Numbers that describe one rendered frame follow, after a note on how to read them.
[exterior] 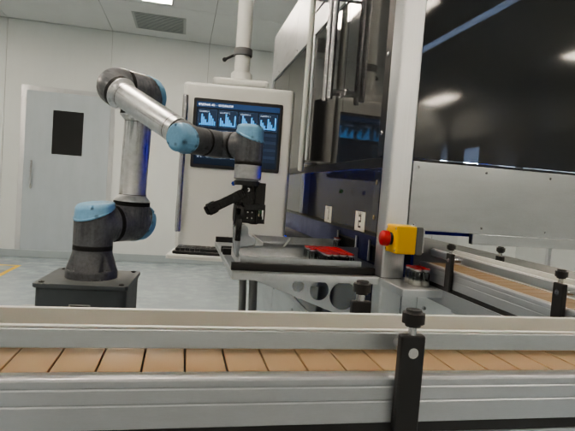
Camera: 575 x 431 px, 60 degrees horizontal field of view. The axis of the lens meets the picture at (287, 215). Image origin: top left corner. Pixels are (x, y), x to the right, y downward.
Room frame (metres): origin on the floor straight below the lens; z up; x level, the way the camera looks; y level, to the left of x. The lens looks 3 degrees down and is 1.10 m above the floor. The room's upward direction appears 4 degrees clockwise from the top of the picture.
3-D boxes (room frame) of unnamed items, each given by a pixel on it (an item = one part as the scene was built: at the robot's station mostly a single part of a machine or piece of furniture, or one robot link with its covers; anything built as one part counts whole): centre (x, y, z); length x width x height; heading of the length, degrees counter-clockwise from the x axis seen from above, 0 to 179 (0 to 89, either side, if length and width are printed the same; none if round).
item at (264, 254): (1.48, -0.02, 0.90); 0.34 x 0.26 x 0.04; 102
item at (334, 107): (2.05, -0.12, 1.51); 0.47 x 0.01 x 0.59; 12
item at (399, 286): (1.27, -0.35, 0.87); 0.14 x 0.13 x 0.02; 102
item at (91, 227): (1.52, 0.58, 0.96); 0.13 x 0.12 x 0.14; 148
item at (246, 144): (1.38, 0.12, 1.21); 0.09 x 0.08 x 0.11; 58
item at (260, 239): (1.83, -0.06, 0.90); 0.34 x 0.26 x 0.04; 102
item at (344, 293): (2.36, -0.05, 0.73); 1.98 x 0.01 x 0.25; 12
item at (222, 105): (2.35, 0.26, 1.19); 0.50 x 0.19 x 0.78; 95
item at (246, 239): (1.36, 0.11, 0.95); 0.06 x 0.03 x 0.09; 102
